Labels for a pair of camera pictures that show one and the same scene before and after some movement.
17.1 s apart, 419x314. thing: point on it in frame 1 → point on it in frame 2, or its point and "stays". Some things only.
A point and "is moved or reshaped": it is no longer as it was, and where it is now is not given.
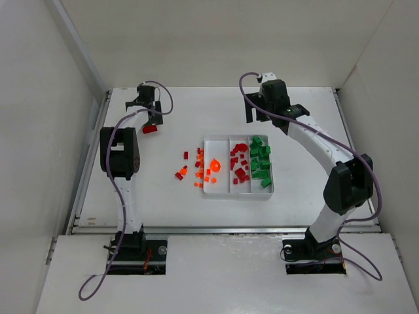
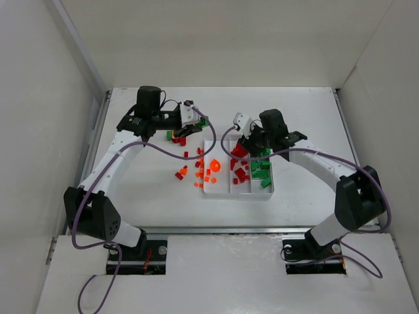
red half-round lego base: x=149 y=129 is moved or reshaped
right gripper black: x=254 y=106 → x=250 y=144
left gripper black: x=154 y=115 → x=179 y=127
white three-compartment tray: x=237 y=166 stays
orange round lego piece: x=215 y=165 stays
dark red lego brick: x=179 y=176 stays
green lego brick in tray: x=266 y=182 stays
